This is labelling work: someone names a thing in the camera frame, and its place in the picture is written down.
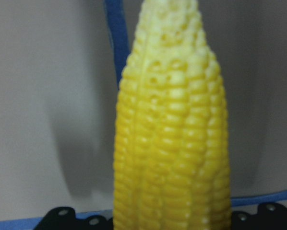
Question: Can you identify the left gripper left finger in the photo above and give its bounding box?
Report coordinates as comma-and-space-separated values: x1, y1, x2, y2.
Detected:
34, 207, 114, 230

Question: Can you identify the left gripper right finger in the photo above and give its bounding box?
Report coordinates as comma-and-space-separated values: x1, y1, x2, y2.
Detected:
231, 203, 287, 230

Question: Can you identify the yellow toy corn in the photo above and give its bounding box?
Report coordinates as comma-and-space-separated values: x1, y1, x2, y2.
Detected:
113, 0, 231, 230

